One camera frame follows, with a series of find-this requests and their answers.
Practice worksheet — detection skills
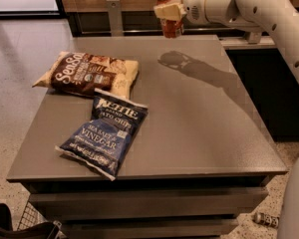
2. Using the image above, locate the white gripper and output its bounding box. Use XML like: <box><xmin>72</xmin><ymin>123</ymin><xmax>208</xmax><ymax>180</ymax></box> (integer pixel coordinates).
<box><xmin>153</xmin><ymin>0</ymin><xmax>208</xmax><ymax>25</ymax></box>

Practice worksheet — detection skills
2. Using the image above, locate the red coke can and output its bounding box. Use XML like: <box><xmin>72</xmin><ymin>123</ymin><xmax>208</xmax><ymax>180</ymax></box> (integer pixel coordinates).
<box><xmin>155</xmin><ymin>0</ymin><xmax>183</xmax><ymax>38</ymax></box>

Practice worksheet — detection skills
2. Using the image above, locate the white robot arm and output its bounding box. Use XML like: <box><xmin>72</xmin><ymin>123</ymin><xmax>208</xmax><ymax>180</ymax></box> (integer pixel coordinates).
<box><xmin>153</xmin><ymin>0</ymin><xmax>299</xmax><ymax>239</ymax></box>

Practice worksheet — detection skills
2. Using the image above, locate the brown Sensible chip bag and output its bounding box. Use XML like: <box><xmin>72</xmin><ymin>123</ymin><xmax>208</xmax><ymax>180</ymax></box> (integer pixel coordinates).
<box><xmin>34</xmin><ymin>52</ymin><xmax>139</xmax><ymax>99</ymax></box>

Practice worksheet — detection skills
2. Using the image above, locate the blue Kettle chip bag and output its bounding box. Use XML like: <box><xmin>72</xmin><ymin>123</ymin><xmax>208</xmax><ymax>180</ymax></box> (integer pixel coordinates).
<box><xmin>55</xmin><ymin>89</ymin><xmax>148</xmax><ymax>180</ymax></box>

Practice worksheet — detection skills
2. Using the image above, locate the grey drawer cabinet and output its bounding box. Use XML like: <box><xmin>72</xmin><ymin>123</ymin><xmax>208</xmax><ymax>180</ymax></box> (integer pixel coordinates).
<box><xmin>7</xmin><ymin>36</ymin><xmax>286</xmax><ymax>239</ymax></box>

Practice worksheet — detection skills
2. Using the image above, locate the patterned cylinder on floor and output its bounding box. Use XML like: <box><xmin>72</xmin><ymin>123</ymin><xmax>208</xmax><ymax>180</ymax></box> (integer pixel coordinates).
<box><xmin>253</xmin><ymin>212</ymin><xmax>279</xmax><ymax>228</ymax></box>

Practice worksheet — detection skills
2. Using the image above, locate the dark brown chair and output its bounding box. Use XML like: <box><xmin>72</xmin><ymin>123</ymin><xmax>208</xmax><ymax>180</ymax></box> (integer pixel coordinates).
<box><xmin>0</xmin><ymin>202</ymin><xmax>60</xmax><ymax>239</ymax></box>

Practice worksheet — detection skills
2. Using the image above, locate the left metal bracket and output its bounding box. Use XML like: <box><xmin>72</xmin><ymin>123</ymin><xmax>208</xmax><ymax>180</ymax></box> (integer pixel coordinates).
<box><xmin>107</xmin><ymin>0</ymin><xmax>124</xmax><ymax>37</ymax></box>

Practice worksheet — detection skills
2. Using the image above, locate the metal bracket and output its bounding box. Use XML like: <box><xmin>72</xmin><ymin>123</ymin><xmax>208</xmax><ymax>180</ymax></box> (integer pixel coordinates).
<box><xmin>244</xmin><ymin>32</ymin><xmax>262</xmax><ymax>44</ymax></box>
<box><xmin>107</xmin><ymin>0</ymin><xmax>124</xmax><ymax>37</ymax></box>

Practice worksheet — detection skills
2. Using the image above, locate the right metal bracket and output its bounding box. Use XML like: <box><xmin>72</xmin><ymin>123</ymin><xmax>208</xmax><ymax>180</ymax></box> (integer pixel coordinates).
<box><xmin>244</xmin><ymin>32</ymin><xmax>262</xmax><ymax>44</ymax></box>

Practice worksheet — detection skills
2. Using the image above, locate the wire basket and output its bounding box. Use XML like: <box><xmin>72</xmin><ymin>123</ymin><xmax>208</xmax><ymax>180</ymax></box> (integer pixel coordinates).
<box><xmin>17</xmin><ymin>202</ymin><xmax>62</xmax><ymax>239</ymax></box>

